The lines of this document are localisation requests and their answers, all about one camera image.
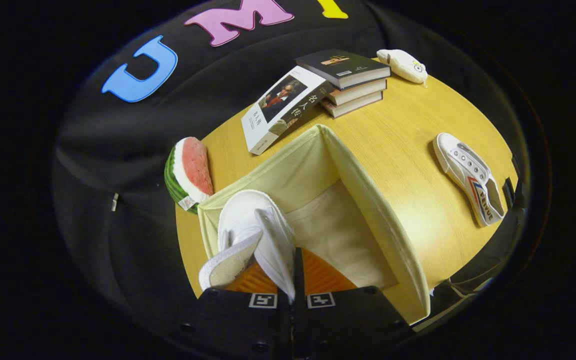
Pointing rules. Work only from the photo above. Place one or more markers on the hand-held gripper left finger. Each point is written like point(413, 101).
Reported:
point(238, 320)

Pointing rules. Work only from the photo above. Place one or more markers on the watermelon slice plush toy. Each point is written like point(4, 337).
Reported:
point(195, 165)

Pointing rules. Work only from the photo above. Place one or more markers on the white plush pouch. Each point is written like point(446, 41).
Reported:
point(403, 65)

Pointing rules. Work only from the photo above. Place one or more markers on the black hardcover book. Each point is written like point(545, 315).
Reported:
point(340, 65)

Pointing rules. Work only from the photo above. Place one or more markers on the white book with portrait cover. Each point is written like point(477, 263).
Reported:
point(278, 107)

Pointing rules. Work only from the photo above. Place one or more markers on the beige fabric storage box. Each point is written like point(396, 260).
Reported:
point(348, 235)

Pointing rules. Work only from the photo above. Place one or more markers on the white canvas shoe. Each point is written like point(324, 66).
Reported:
point(463, 167)
point(253, 220)

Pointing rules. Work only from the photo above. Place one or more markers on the thick book with cream pages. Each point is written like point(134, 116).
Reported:
point(355, 106)
point(360, 94)

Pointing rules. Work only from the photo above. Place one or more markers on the silver cloth clip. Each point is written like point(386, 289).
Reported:
point(114, 202)

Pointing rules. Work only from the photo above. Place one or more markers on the black table edge clamp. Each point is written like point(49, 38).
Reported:
point(508, 192)

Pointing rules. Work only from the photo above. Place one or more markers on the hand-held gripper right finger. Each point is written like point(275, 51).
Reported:
point(348, 320)

